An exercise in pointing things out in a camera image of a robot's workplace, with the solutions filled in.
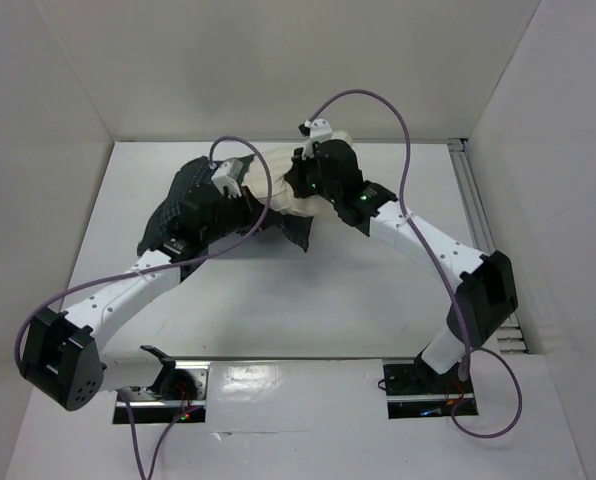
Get purple cable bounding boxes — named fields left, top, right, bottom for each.
left=307, top=89, right=524, bottom=439
left=15, top=136, right=272, bottom=480

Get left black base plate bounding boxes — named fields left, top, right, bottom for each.
left=112, top=365, right=209, bottom=425

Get cream white pillow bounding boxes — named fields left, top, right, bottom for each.
left=241, top=143, right=334, bottom=217

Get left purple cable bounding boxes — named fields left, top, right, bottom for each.
left=15, top=136, right=272, bottom=480

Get dark blue checkered pillowcase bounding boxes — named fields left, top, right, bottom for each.
left=136, top=153, right=315, bottom=255

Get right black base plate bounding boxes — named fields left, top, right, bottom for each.
left=377, top=358, right=479, bottom=420

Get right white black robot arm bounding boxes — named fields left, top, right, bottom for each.
left=285, top=139, right=518, bottom=392

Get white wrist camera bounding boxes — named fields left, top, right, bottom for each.
left=299, top=118, right=333, bottom=160
left=211, top=158, right=244, bottom=199

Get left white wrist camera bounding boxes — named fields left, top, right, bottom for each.
left=211, top=158, right=244, bottom=199

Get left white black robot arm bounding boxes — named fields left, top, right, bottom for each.
left=15, top=186, right=270, bottom=411

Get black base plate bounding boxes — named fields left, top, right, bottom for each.
left=112, top=365, right=209, bottom=425
left=377, top=358, right=479, bottom=420

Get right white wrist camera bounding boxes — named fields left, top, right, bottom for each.
left=299, top=118, right=333, bottom=160

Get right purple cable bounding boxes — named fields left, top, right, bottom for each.
left=307, top=89, right=524, bottom=439

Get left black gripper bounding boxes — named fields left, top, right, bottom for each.
left=202, top=187, right=282, bottom=246

